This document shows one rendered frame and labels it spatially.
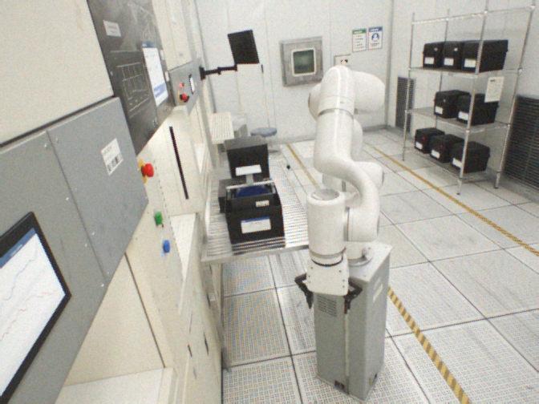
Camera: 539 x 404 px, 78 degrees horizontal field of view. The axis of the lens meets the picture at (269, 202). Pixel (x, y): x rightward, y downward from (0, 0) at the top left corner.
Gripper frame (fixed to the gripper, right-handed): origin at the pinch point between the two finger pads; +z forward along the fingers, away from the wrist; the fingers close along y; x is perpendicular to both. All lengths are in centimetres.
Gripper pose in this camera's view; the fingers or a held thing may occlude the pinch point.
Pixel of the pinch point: (328, 305)
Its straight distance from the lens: 91.7
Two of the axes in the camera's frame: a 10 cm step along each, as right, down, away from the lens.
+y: -9.5, -0.5, 3.2
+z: 1.0, 9.0, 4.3
